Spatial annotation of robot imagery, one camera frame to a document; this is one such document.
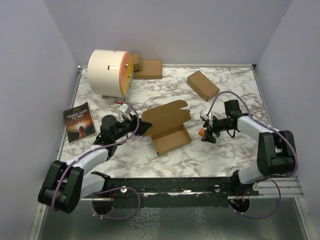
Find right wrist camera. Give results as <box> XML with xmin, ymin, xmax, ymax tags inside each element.
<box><xmin>200</xmin><ymin>109</ymin><xmax>212</xmax><ymax>122</ymax></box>

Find large flat cardboard box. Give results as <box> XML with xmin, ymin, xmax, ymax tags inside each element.
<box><xmin>133</xmin><ymin>59</ymin><xmax>162</xmax><ymax>80</ymax></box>

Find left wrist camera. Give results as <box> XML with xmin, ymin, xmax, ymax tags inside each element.
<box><xmin>115</xmin><ymin>100</ymin><xmax>132</xmax><ymax>120</ymax></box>

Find round white drawer cabinet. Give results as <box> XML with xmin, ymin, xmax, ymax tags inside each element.
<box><xmin>87</xmin><ymin>49</ymin><xmax>134</xmax><ymax>98</ymax></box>

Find small orange cube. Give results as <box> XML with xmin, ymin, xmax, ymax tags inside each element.
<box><xmin>198</xmin><ymin>128</ymin><xmax>205</xmax><ymax>137</ymax></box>

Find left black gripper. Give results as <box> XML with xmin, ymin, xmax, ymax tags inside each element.
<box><xmin>112</xmin><ymin>112</ymin><xmax>153</xmax><ymax>142</ymax></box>

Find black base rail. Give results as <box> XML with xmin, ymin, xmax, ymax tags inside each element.
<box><xmin>80</xmin><ymin>172</ymin><xmax>259</xmax><ymax>208</ymax></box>

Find folded brown cardboard box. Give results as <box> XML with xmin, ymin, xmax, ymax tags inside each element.
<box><xmin>187</xmin><ymin>70</ymin><xmax>220</xmax><ymax>102</ymax></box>

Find dark book three days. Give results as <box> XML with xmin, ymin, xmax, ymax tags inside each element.
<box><xmin>63</xmin><ymin>102</ymin><xmax>97</xmax><ymax>143</ymax></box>

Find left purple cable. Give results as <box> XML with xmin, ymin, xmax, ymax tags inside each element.
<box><xmin>51</xmin><ymin>99</ymin><xmax>142</xmax><ymax>221</ymax></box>

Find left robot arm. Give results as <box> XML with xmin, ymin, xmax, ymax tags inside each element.
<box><xmin>37</xmin><ymin>115</ymin><xmax>152</xmax><ymax>214</ymax></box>

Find small cardboard box at back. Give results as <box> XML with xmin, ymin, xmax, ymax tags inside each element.
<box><xmin>131</xmin><ymin>53</ymin><xmax>142</xmax><ymax>72</ymax></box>

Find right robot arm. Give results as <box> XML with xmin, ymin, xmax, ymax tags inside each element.
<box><xmin>200</xmin><ymin>100</ymin><xmax>297</xmax><ymax>196</ymax></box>

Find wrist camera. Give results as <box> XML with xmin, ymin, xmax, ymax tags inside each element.
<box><xmin>200</xmin><ymin>109</ymin><xmax>212</xmax><ymax>122</ymax></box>
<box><xmin>115</xmin><ymin>100</ymin><xmax>132</xmax><ymax>120</ymax></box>

